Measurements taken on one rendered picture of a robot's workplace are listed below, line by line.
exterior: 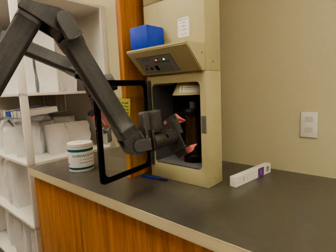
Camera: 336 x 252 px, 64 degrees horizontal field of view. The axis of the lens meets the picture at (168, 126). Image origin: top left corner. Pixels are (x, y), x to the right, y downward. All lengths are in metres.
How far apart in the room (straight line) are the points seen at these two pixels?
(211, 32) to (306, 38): 0.46
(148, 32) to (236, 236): 0.79
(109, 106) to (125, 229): 0.54
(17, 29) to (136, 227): 0.74
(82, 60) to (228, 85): 0.92
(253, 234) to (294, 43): 0.88
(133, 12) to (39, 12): 0.65
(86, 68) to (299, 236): 0.72
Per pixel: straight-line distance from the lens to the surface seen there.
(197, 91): 1.14
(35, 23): 0.76
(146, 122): 0.82
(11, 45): 0.75
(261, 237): 0.83
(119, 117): 0.78
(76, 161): 1.47
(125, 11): 1.31
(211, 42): 1.11
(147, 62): 1.16
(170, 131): 0.88
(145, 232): 1.05
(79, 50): 0.77
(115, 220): 1.17
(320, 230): 0.91
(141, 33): 1.15
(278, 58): 1.40
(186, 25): 1.14
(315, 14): 1.39
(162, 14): 1.23
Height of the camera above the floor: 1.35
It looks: 8 degrees down
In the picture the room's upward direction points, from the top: 3 degrees counter-clockwise
